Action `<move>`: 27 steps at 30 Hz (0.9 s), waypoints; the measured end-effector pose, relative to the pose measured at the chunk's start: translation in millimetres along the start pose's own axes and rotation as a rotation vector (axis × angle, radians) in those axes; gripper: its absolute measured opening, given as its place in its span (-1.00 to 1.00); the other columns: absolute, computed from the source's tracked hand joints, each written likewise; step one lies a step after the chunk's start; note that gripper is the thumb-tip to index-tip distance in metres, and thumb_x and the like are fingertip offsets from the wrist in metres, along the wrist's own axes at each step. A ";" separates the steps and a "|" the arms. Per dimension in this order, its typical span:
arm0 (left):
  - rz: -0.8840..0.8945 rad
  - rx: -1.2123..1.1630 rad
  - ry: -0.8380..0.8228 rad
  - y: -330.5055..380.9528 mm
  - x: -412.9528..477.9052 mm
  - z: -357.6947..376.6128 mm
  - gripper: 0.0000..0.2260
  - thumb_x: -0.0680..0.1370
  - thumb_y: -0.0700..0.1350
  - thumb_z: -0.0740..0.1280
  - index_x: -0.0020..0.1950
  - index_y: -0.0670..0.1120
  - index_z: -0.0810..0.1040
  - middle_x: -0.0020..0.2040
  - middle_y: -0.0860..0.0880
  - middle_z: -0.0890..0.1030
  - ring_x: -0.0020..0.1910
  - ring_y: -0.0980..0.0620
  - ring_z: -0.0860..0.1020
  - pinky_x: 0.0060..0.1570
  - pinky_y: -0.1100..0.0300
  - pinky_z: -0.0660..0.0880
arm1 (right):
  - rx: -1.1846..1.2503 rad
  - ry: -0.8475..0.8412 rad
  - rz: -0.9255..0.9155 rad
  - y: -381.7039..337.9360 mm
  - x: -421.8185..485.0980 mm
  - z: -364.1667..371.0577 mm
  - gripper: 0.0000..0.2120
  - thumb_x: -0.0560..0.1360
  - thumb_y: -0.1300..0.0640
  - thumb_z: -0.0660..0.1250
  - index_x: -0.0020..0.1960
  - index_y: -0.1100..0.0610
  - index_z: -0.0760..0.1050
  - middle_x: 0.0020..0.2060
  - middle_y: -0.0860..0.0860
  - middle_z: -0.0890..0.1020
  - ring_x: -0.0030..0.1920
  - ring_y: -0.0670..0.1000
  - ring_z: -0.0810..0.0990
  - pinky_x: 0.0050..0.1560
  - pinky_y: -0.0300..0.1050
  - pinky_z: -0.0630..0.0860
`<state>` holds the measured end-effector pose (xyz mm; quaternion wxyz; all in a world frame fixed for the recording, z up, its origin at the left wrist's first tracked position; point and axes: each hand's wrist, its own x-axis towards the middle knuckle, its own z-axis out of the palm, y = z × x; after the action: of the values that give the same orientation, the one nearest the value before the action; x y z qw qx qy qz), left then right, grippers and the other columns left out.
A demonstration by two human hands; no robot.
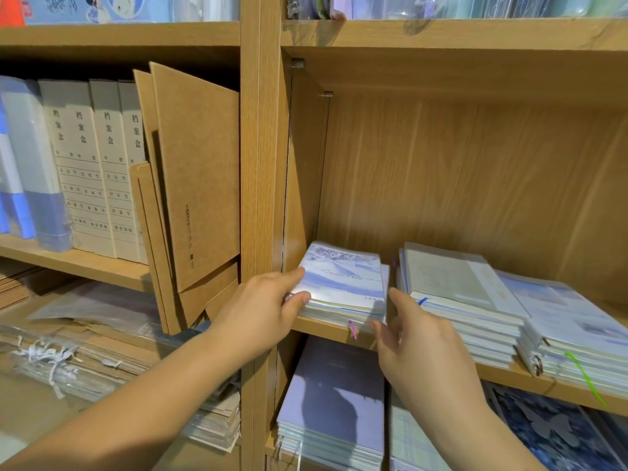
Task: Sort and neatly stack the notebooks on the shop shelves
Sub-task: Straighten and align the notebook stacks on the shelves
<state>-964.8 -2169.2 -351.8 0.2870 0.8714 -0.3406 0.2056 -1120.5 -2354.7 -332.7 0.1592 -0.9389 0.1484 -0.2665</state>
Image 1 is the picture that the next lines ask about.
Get person's right hand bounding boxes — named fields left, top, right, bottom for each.
left=371, top=287, right=488, bottom=419

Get person's left hand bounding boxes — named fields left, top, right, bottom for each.
left=206, top=268, right=312, bottom=365

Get pastel grid pattern notebook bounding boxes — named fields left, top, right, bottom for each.
left=389, top=387, right=455, bottom=471

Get stack of sage cover notebooks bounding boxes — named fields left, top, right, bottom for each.
left=397, top=242, right=531, bottom=369

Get lilac cover notebook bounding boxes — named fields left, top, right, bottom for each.
left=292, top=242, right=391, bottom=326

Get light purple thin notebook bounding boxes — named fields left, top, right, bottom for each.
left=294, top=242, right=389, bottom=302

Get large plain lilac notebook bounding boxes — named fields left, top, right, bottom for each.
left=275, top=335, right=387, bottom=471

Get blue butterfly cover notebook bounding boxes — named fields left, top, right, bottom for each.
left=485, top=382, right=628, bottom=471

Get stack of sky photo notebooks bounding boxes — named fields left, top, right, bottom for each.
left=495, top=270, right=628, bottom=398

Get wooden shelf unit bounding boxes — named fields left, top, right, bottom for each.
left=0, top=0, right=628, bottom=471

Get stack of flat wrapped packets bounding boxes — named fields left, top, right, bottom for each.
left=0, top=258, right=243, bottom=453

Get white file boxes row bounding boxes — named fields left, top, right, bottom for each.
left=39, top=78, right=150, bottom=265

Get row of blue white binders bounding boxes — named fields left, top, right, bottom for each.
left=0, top=76, right=73, bottom=253

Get blue white packaged items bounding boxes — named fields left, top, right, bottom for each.
left=20, top=0, right=241, bottom=24

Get row of plastic wrapped folders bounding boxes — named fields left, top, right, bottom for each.
left=287, top=0, right=628, bottom=22

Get red packaged item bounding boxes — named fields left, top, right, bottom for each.
left=0, top=0, right=26, bottom=27

